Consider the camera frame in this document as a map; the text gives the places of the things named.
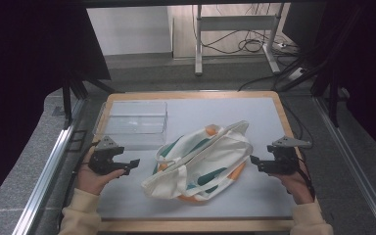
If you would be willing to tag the black metal stand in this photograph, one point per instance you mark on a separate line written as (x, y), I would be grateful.
(67, 101)
(333, 98)

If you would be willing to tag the white metal desk frame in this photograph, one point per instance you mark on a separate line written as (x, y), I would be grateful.
(238, 23)

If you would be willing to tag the clear plastic box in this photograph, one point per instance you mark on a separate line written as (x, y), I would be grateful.
(133, 124)

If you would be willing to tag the black curtain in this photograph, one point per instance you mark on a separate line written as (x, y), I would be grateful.
(23, 81)
(372, 65)

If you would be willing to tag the white tote bag green orange print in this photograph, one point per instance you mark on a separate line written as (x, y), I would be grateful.
(215, 153)

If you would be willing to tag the white table mat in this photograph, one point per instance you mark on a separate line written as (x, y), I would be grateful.
(241, 111)

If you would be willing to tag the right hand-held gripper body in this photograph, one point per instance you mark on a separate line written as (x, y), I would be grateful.
(284, 160)

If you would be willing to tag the white power strip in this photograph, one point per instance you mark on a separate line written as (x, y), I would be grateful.
(296, 73)

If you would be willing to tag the aluminium rail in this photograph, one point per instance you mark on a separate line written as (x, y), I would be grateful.
(49, 163)
(352, 163)

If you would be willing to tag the person's left hand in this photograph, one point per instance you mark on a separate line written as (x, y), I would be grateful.
(89, 182)

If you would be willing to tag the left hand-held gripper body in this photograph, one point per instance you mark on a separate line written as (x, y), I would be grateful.
(103, 160)

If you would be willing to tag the person's right hand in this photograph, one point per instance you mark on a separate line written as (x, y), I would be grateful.
(298, 187)

